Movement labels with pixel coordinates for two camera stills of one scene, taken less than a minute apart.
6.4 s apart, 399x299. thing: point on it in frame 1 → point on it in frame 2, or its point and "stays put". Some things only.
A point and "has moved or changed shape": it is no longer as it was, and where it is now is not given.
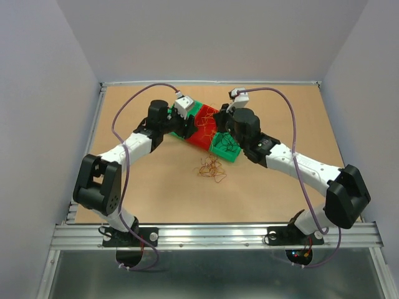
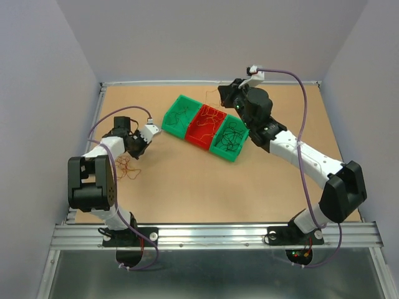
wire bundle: (211, 167) has moved or changed shape
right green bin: (224, 146) stays put
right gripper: (221, 116) → (227, 92)
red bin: (206, 124) stays put
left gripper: (184, 131) → (144, 144)
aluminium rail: (363, 236) stays put
